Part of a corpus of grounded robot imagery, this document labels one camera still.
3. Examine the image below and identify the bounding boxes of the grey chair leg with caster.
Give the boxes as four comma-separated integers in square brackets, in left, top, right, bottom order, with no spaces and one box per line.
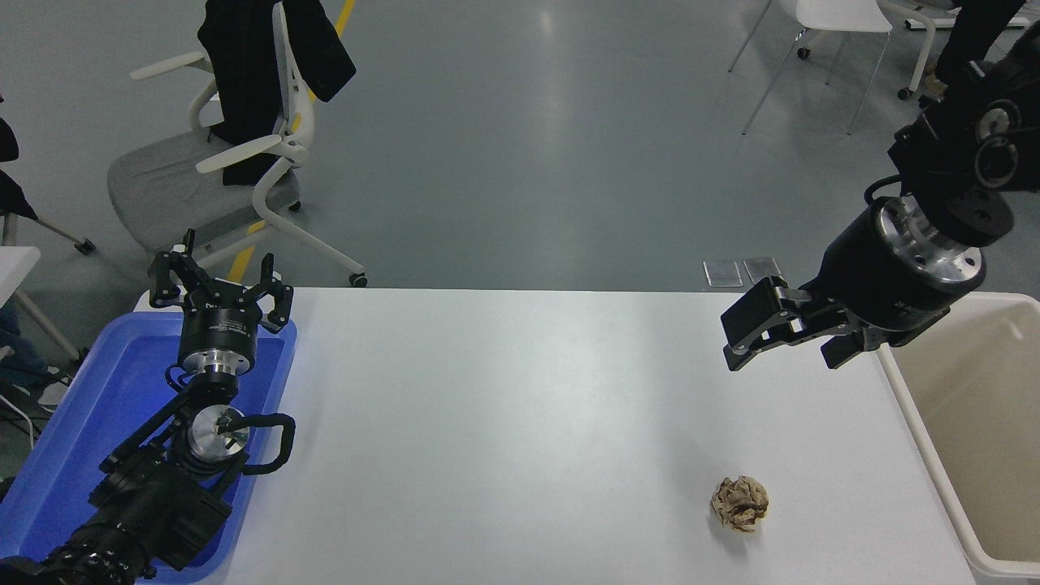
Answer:
[0,211,96,257]

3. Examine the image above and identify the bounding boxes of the white office chair grey seat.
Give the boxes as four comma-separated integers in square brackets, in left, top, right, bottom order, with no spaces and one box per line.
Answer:
[107,0,368,289]

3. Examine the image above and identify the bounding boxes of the large pale plastic bin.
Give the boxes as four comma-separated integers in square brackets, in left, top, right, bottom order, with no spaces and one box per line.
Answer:
[876,292,1040,585]

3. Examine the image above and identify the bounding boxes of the tan paper ball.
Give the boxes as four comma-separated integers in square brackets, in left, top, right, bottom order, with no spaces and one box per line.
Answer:
[709,475,770,534]

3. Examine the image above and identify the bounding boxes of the white shell chair thin legs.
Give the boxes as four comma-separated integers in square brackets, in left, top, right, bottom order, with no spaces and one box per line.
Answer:
[727,0,895,136]

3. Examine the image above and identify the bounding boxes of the white cable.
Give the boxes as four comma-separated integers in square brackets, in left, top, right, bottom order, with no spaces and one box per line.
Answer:
[0,396,37,452]

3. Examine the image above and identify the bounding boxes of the black jacket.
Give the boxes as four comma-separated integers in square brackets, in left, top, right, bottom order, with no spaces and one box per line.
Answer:
[197,0,357,188]

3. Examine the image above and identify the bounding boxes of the small white table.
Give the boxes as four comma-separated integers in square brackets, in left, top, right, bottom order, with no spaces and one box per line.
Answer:
[0,246,82,362]

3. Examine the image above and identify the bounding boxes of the white chair frame with caster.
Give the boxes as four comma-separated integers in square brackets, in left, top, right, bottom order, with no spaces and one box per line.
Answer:
[882,0,937,101]

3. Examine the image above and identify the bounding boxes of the person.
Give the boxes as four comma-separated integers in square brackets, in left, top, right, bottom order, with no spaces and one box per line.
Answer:
[0,96,74,411]
[922,0,1026,102]

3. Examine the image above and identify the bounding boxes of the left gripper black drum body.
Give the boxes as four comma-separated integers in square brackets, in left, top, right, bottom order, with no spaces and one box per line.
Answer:
[178,280,267,355]

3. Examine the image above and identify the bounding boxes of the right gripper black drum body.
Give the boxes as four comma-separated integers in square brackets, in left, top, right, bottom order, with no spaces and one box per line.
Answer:
[812,207,965,349]

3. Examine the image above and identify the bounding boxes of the blue plastic tray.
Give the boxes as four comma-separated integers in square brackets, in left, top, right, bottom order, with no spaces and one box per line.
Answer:
[0,311,298,584]

